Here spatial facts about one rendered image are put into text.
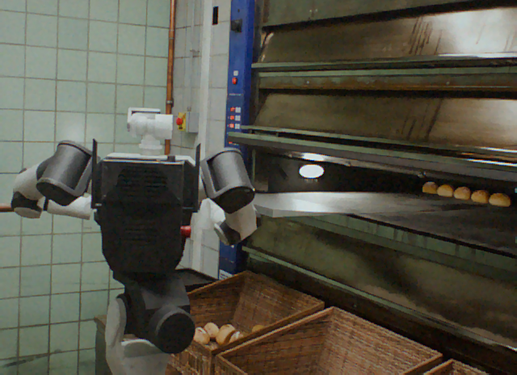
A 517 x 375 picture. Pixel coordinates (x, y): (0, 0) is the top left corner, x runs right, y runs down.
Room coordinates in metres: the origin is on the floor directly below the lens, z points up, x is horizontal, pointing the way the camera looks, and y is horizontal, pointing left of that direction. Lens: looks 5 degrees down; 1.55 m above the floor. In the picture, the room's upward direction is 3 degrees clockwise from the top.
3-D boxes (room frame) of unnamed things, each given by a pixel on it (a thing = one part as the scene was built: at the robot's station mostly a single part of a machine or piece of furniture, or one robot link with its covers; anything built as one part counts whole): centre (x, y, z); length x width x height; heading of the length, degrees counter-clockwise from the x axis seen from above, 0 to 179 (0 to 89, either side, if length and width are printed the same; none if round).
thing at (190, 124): (3.66, 0.33, 1.46); 0.10 x 0.07 x 0.10; 31
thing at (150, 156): (1.95, 0.27, 1.27); 0.34 x 0.30 x 0.36; 93
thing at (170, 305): (1.93, 0.24, 1.01); 0.28 x 0.13 x 0.18; 32
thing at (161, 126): (2.01, 0.27, 1.47); 0.10 x 0.07 x 0.09; 93
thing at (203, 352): (2.76, 0.05, 0.72); 0.56 x 0.49 x 0.28; 32
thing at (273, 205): (2.82, -0.09, 1.19); 0.55 x 0.36 x 0.03; 32
